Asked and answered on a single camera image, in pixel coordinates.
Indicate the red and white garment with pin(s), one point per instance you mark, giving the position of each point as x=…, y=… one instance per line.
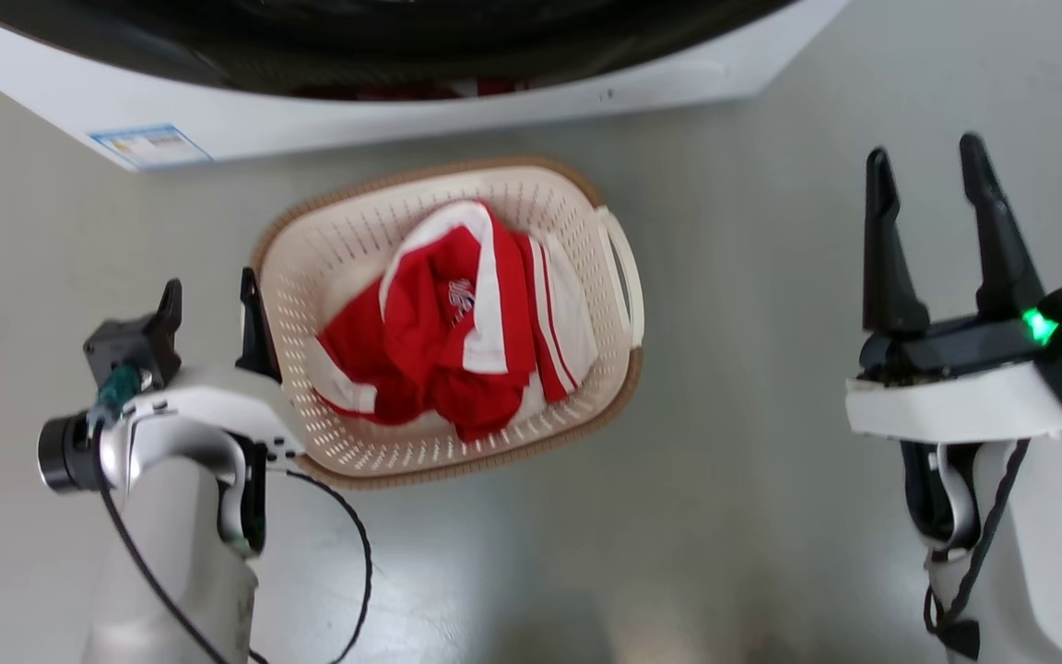
x=439, y=341

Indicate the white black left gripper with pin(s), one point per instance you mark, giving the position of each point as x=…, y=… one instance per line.
x=208, y=401

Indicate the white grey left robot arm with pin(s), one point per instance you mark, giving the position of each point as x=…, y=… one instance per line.
x=171, y=553

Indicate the blue white energy label sticker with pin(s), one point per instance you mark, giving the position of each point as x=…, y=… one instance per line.
x=150, y=145

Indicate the beige plastic laundry basket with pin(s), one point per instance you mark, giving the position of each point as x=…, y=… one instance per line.
x=577, y=231

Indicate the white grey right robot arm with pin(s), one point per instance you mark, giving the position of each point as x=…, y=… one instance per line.
x=1056, y=553

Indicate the dark washing machine door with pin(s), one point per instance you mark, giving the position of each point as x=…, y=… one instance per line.
x=356, y=37

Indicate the white washing machine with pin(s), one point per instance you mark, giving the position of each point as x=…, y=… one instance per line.
x=420, y=115

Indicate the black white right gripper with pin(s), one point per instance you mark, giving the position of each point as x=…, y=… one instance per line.
x=973, y=387

